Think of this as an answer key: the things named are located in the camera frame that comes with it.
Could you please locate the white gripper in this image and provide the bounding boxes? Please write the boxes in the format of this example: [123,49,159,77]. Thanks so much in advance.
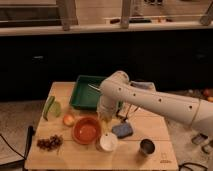
[97,96,118,121]

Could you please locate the yellow banana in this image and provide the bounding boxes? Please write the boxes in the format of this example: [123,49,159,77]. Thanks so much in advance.
[101,120,109,134]

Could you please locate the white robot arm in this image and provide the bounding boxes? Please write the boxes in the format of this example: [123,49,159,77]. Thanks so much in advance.
[97,71,213,137]

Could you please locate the red bowl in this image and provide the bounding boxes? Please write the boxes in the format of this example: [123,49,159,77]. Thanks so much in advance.
[72,117,101,145]

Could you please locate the green tray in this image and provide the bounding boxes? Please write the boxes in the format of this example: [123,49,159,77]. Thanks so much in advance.
[69,75,104,110]

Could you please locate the silver knife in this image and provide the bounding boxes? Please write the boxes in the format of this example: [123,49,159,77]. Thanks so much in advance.
[88,84,100,91]

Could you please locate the blue sponge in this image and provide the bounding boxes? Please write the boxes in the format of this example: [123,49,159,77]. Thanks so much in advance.
[112,122,133,139]

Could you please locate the white cup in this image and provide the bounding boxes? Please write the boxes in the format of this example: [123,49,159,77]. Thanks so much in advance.
[96,132,118,152]

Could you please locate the orange peach fruit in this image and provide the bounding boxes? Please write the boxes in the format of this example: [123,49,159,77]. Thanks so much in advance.
[63,114,75,126]

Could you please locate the green pepper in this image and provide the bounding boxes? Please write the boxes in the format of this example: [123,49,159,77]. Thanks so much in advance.
[42,96,55,121]

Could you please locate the metal cup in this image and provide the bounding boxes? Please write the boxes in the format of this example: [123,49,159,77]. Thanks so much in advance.
[139,139,155,156]

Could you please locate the purple grapes bunch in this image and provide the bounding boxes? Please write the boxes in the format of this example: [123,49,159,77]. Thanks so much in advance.
[37,135,63,151]

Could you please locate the black cable left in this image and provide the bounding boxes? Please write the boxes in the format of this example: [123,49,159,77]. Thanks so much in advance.
[0,125,36,171]

